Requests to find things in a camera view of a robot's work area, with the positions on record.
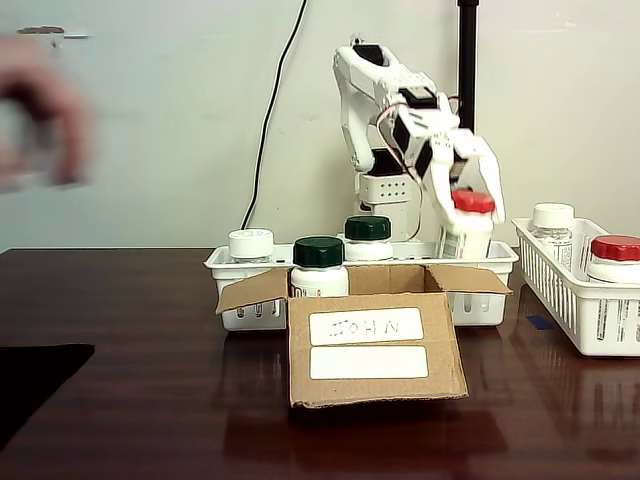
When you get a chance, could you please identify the brown cardboard box white labels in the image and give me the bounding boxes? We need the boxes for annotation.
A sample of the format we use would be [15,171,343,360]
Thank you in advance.
[215,263,514,409]

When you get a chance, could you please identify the white-capped bottle basket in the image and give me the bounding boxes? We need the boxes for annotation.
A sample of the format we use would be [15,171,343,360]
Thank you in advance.
[228,228,276,265]
[529,202,575,274]

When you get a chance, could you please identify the white plastic basket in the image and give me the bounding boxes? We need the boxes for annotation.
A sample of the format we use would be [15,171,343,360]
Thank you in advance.
[203,241,520,332]
[511,217,640,359]

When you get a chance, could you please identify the person's bare hand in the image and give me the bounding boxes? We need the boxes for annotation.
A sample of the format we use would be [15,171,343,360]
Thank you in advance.
[0,35,97,192]

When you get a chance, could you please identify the black vertical pole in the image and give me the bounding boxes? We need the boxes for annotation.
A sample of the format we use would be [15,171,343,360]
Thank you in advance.
[457,0,484,134]

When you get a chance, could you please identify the black cable on wall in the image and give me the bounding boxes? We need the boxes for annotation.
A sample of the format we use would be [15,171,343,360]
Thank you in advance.
[241,0,309,230]

